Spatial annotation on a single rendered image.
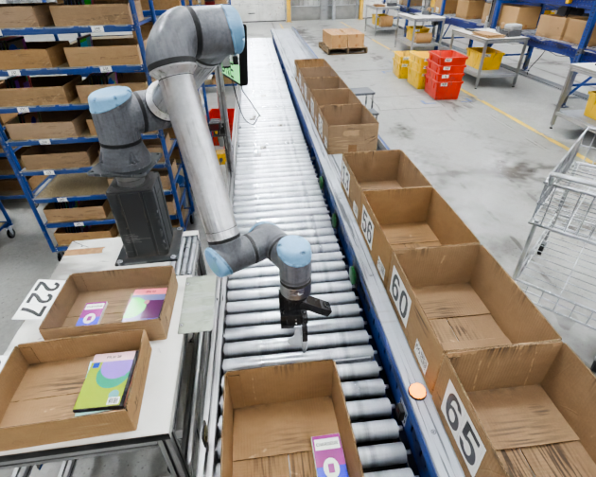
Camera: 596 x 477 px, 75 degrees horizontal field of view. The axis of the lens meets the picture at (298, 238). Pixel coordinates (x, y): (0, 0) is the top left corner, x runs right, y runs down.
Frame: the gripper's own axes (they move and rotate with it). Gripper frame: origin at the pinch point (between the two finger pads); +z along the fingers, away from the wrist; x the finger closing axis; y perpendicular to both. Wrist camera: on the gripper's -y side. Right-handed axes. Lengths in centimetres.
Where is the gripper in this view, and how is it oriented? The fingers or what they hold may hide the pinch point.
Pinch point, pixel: (304, 337)
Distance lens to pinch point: 127.9
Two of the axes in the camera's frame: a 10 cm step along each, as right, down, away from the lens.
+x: 1.1, 5.7, -8.2
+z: 0.2, 8.2, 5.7
